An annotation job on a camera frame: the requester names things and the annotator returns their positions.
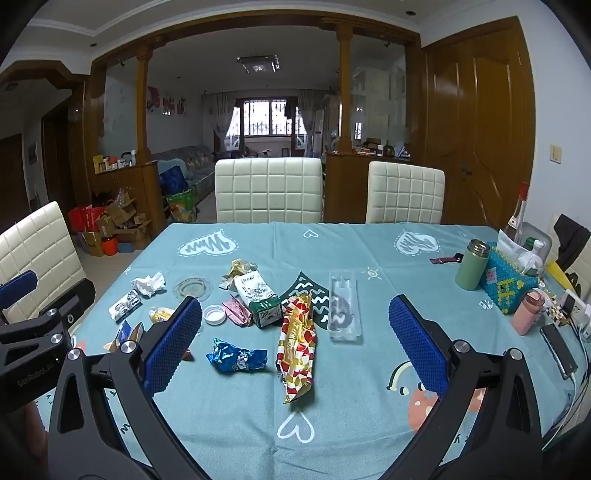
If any wooden pillar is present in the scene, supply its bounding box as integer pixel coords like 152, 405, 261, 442
336, 23, 355, 155
135, 44, 153, 164

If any pink wrapper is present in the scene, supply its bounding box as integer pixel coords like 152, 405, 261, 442
222, 295, 252, 328

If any white standing air conditioner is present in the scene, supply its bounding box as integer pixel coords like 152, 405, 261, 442
313, 110, 328, 151

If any pile of cardboard boxes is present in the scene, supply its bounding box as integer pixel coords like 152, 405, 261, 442
83, 194, 153, 257

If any cream quilted chair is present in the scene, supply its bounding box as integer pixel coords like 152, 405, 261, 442
215, 157, 324, 224
366, 161, 446, 225
0, 200, 88, 319

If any red bag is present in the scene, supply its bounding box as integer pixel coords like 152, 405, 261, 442
68, 205, 107, 232

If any small white bottle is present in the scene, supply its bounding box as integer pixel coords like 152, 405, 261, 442
517, 237, 546, 275

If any black cloth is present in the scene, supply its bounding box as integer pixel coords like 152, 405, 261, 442
551, 213, 591, 271

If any grey sofa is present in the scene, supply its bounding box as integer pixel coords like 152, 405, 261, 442
152, 144, 218, 195

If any barred window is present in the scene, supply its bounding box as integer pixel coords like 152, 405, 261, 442
235, 97, 298, 137

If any white tissue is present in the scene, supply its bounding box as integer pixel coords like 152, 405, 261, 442
130, 272, 166, 298

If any black phone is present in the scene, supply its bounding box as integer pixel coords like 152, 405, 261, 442
539, 323, 580, 380

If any dark wooden door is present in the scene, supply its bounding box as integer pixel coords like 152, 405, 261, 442
0, 134, 28, 222

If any wooden double door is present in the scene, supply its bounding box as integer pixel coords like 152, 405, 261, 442
422, 16, 536, 232

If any blue printed tablecloth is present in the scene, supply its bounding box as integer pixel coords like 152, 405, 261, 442
34, 220, 591, 480

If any long red gold wrapper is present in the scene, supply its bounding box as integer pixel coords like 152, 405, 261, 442
276, 292, 319, 405

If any small gold ornament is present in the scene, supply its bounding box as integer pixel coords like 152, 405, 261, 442
545, 295, 570, 326

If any clear plastic container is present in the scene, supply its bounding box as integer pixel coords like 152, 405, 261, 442
512, 222, 552, 278

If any beaded tissue box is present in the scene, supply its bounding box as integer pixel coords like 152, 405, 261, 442
478, 247, 540, 315

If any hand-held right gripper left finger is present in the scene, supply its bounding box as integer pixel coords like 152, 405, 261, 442
46, 295, 218, 480

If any clutter of small items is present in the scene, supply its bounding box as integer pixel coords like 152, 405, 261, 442
353, 138, 411, 160

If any silver foil wrapper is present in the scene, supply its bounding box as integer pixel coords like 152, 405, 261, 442
108, 291, 143, 323

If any clear round gold-rimmed dish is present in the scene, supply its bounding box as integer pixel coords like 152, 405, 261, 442
173, 276, 214, 303

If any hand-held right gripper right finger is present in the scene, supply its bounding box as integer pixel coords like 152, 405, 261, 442
365, 294, 546, 480

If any glass bottle with red cap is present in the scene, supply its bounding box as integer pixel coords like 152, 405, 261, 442
503, 181, 531, 241

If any colourful woven bag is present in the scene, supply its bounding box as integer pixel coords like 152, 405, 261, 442
165, 188, 198, 224

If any wooden partition cabinet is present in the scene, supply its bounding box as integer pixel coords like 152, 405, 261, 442
95, 161, 167, 232
324, 152, 414, 222

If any white cable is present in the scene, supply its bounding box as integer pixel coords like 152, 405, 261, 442
545, 374, 585, 444

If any green thermos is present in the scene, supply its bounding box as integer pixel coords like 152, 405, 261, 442
455, 239, 491, 291

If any yellow paper bag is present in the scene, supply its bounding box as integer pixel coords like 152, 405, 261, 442
545, 261, 583, 289

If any sheer curtain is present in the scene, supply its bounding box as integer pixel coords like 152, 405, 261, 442
295, 90, 319, 148
203, 91, 238, 148

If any ceiling light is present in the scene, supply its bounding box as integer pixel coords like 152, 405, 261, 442
237, 54, 280, 73

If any green and white carton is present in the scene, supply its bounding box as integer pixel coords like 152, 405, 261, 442
229, 272, 283, 329

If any blue cushion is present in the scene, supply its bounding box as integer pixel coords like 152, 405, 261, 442
159, 165, 189, 195

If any row of bottles and boxes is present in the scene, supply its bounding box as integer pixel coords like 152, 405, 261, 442
93, 150, 139, 174

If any person's left hand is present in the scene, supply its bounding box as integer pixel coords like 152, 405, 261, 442
23, 399, 49, 462

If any blue foil wrapper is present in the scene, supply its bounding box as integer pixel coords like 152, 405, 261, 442
205, 338, 269, 374

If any white power strip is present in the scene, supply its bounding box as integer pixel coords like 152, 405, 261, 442
561, 291, 591, 342

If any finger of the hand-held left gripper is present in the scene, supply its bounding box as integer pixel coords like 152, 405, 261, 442
0, 278, 97, 352
0, 270, 39, 324

